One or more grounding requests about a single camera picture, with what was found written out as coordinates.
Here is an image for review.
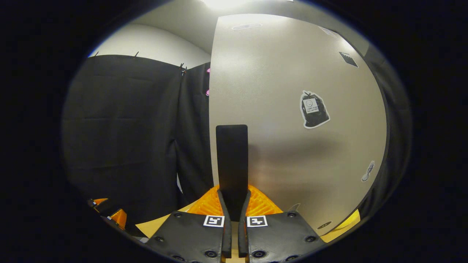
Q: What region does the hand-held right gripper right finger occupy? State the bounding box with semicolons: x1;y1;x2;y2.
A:
238;185;327;263

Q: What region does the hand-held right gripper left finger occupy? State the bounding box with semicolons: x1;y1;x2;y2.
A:
146;186;233;263

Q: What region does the black cabinet door handle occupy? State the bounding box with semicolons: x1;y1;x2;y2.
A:
216;125;249;221

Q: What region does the grey cabinet door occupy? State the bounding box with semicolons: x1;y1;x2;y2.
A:
208;13;388;236

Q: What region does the yellow round sponge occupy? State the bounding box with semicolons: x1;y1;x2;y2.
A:
335;209;361;233

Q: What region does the black backdrop cloth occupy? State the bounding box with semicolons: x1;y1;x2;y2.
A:
61;54;413;234

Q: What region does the bright ceiling light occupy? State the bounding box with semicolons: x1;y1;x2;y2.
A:
201;0;256;9

